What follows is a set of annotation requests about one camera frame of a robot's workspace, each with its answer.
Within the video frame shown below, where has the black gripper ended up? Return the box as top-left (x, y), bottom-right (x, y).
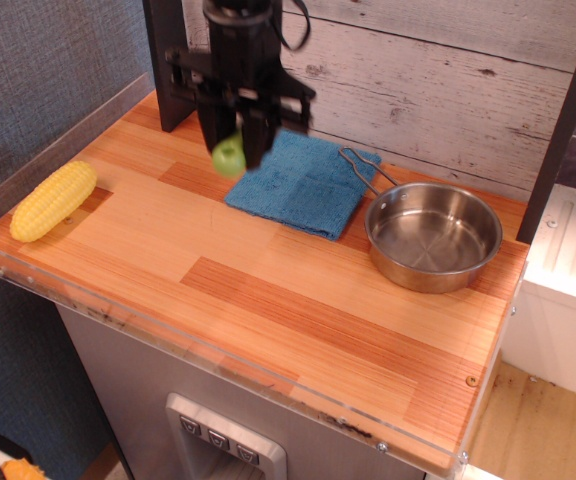
top-left (165, 12), bottom-right (315, 170)

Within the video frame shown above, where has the green handled grey spatula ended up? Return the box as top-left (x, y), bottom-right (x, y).
top-left (211, 130), bottom-right (246, 178)

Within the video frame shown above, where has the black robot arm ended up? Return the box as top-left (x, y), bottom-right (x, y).
top-left (165, 1), bottom-right (316, 170)

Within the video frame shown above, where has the blue rag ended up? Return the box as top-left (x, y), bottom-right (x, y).
top-left (225, 130), bottom-right (375, 241)

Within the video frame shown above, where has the silver pot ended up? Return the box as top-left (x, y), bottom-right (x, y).
top-left (339, 147), bottom-right (503, 294)

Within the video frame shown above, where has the yellow toy corn cob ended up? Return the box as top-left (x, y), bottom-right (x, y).
top-left (9, 161), bottom-right (97, 243)

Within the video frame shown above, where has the grey toy fridge cabinet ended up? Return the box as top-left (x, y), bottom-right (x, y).
top-left (58, 307), bottom-right (425, 479)

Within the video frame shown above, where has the silver dispenser panel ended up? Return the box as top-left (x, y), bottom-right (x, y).
top-left (165, 393), bottom-right (288, 479)

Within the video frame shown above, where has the orange object bottom left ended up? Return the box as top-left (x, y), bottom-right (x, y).
top-left (1, 458), bottom-right (47, 480)

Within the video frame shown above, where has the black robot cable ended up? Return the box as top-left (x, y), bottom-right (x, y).
top-left (270, 0), bottom-right (313, 52)

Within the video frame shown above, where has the dark left shelf post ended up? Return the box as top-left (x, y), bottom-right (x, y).
top-left (142, 0), bottom-right (194, 132)

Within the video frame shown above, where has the dark shelf post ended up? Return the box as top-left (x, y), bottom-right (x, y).
top-left (516, 68), bottom-right (576, 244)
top-left (142, 0), bottom-right (194, 132)

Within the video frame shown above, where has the dark right shelf post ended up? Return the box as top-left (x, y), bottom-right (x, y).
top-left (516, 68), bottom-right (576, 244)

